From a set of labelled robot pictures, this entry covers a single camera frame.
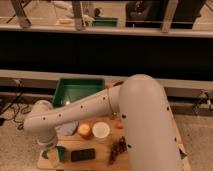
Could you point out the white cup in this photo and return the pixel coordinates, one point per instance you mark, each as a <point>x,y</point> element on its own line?
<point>101,130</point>

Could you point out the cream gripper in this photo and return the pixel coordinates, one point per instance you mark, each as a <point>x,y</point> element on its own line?
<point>53,157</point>

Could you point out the green plastic tray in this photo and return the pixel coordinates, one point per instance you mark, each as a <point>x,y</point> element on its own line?
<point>69,90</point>

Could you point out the green sponge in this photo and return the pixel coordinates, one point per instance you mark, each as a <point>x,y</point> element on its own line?
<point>61,151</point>

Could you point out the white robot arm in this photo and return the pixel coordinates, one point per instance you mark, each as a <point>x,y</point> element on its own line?
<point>146,116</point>

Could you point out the bunch of dark grapes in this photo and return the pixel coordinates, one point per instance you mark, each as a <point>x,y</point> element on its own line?
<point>117,148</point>

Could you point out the orange round fruit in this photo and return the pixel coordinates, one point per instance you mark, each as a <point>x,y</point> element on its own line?
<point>84,130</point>

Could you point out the black rectangular block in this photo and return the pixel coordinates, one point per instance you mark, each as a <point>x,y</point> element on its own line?
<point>82,155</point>

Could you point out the blue folded cloth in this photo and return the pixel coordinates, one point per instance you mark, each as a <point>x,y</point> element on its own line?
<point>67,129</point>

